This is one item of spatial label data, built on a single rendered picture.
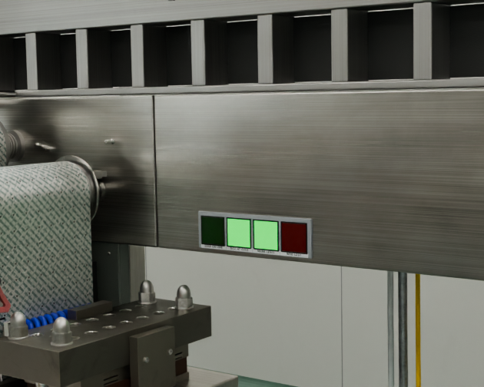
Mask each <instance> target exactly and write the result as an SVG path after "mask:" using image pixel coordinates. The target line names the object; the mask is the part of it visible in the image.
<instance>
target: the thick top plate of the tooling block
mask: <svg viewBox="0 0 484 387"><path fill-rule="evenodd" d="M155 299H156V301H157V302H156V303H152V304H140V303H138V300H137V301H134V302H130V303H125V304H122V305H119V306H114V307H112V311H110V312H106V313H102V314H98V315H95V316H90V317H87V318H84V319H79V320H73V319H67V320H68V322H69V326H70V331H71V338H72V341H73V344H71V345H69V346H52V345H51V342H52V339H51V332H52V331H53V325H54V323H51V324H48V325H44V326H39V327H36V328H34V329H29V330H28V334H29V335H30V337H29V338H27V339H21V340H10V339H8V337H7V336H3V337H0V374H2V375H7V376H11V377H15V378H18V379H24V380H28V381H31V382H37V383H41V384H45V385H50V386H54V387H65V386H67V385H71V384H74V383H76V382H80V381H82V380H85V379H89V378H91V377H94V376H96V375H100V374H102V373H105V372H109V371H111V370H114V369H118V368H120V367H122V366H126V365H129V364H130V343H129V336H133V335H136V334H139V333H142V332H146V331H149V330H152V329H156V328H158V327H162V326H166V325H167V326H174V344H175V348H178V347H181V346H185V345H187V344H189V343H192V342H196V341H198V340H201V339H205V338H207V337H210V336H211V306H206V305H201V304H195V303H193V306H194V308H193V309H175V308H174V307H175V301H173V300H168V299H158V298H155Z"/></svg>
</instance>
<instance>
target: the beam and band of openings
mask: <svg viewBox="0 0 484 387"><path fill-rule="evenodd" d="M483 2H484V0H175V1H168V0H0V91H15V93H16V96H15V98H29V97H66V96H103V95H141V94H214V93H251V92H288V91H362V90H399V89H437V88H484V78H474V77H484V3H483ZM473 3H483V4H473ZM461 4H472V5H461ZM451 5H452V6H451ZM401 8H410V9H401ZM390 9H400V10H390ZM380 10H389V11H380ZM370 11H379V12H370ZM329 14H331V15H329ZM308 15H317V16H308ZM298 16H307V17H298ZM294 17H296V18H294ZM247 20H255V21H247ZM175 25H183V26H175ZM167 26H173V27H167ZM123 29H130V30H123ZM113 30H121V31H113ZM72 33H76V34H72ZM62 34H69V35H62ZM21 37H25V38H21ZM450 78H454V79H450ZM391 79H413V80H397V81H369V80H391ZM308 81H332V82H312V83H295V82H308ZM252 83H258V84H252ZM168 85H192V86H170V87H168ZM113 87H132V88H113ZM63 88H77V89H63ZM16 90H27V91H16Z"/></svg>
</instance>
